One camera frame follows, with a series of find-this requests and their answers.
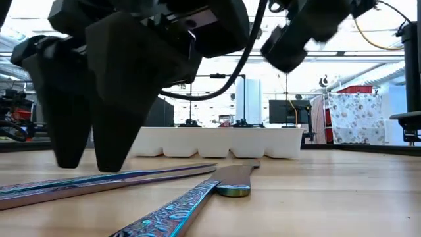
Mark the grey laptop desk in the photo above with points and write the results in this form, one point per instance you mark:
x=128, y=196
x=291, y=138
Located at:
x=408, y=116

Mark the white cutlery tray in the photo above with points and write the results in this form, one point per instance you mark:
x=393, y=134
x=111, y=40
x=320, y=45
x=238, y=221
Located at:
x=230, y=141

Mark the background black robot arm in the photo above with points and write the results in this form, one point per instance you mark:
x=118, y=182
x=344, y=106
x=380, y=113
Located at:
x=245, y=123
x=189, y=123

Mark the black partition curtain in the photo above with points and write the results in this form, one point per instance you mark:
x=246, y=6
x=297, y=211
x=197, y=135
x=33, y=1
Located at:
x=161, y=113

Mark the white pillar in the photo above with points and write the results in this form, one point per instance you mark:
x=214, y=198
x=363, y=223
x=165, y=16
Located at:
x=253, y=98

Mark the thin black pole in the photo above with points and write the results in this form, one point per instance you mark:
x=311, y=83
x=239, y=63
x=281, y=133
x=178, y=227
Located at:
x=286, y=95

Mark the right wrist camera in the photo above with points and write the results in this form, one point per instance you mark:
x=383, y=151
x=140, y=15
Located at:
x=284, y=49

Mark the black ceiling light rail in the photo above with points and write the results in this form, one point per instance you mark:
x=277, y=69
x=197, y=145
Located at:
x=340, y=53

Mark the background black camera frame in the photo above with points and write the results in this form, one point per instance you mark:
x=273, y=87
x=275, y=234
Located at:
x=218, y=76

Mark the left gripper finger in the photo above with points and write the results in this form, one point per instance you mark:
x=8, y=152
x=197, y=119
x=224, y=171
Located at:
x=131, y=82
x=62, y=98

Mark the pale hanging cloth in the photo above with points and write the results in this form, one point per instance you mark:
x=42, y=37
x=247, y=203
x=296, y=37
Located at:
x=317, y=115

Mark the silver ventilation duct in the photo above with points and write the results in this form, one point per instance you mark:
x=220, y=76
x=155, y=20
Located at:
x=378, y=74

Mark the black background monitor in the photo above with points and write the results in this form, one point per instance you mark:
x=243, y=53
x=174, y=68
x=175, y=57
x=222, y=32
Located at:
x=286, y=112

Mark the red storage bin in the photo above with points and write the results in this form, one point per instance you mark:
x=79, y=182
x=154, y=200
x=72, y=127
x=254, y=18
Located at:
x=355, y=89

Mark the floral patterned cloth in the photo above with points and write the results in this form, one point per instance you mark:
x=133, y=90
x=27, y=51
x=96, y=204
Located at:
x=356, y=118

